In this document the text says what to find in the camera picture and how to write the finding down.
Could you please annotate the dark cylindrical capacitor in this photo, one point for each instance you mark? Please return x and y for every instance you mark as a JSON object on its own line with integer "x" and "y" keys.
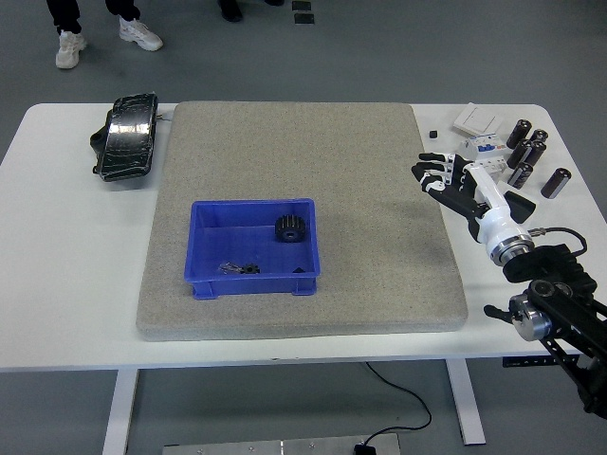
{"x": 520, "y": 174}
{"x": 519, "y": 133}
{"x": 539, "y": 135}
{"x": 556, "y": 182}
{"x": 536, "y": 152}
{"x": 518, "y": 154}

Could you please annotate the grey metal floor plate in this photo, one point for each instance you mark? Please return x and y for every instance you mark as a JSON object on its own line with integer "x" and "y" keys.
{"x": 237, "y": 448}

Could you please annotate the small black nut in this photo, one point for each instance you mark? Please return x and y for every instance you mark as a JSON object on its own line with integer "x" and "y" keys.
{"x": 298, "y": 270}

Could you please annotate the black tape-wrapped device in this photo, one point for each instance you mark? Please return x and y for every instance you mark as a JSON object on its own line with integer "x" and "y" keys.
{"x": 127, "y": 137}

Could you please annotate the person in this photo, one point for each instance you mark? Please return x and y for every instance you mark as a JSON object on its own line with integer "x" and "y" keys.
{"x": 230, "y": 12}
{"x": 71, "y": 47}

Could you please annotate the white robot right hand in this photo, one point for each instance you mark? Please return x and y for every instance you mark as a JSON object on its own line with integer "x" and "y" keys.
{"x": 493, "y": 208}

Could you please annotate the white table leg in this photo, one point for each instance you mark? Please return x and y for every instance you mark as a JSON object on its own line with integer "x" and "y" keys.
{"x": 119, "y": 412}
{"x": 467, "y": 403}

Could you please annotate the black floor tile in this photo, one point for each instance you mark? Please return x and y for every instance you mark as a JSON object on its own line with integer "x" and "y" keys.
{"x": 301, "y": 5}
{"x": 304, "y": 18}

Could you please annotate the black table control panel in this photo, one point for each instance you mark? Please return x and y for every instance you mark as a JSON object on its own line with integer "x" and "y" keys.
{"x": 526, "y": 362}

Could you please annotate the grey-brown foam mat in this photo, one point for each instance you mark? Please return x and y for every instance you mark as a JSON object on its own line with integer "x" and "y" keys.
{"x": 294, "y": 156}

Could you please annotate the small metal screws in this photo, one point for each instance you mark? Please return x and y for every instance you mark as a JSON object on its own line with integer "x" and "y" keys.
{"x": 228, "y": 267}

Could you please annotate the black power adapter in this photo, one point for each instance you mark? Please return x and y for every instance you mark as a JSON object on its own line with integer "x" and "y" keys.
{"x": 521, "y": 206}

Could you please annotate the large black gear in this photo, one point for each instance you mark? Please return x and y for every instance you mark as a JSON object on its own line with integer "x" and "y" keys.
{"x": 289, "y": 230}

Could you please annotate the black floor plug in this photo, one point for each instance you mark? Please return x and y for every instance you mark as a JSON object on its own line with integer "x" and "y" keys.
{"x": 364, "y": 449}

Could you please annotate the white circuit breaker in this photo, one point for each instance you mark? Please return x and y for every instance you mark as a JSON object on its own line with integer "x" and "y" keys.
{"x": 488, "y": 144}

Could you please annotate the blue plastic box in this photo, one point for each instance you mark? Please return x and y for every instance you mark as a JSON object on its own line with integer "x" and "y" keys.
{"x": 237, "y": 246}

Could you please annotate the white wall switch panel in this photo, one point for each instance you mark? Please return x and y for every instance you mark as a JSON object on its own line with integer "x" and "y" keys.
{"x": 478, "y": 118}

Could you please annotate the small black gear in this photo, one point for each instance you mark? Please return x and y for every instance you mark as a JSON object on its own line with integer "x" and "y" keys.
{"x": 249, "y": 269}

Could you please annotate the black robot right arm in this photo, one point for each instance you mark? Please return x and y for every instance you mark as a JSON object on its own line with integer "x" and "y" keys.
{"x": 545, "y": 267}

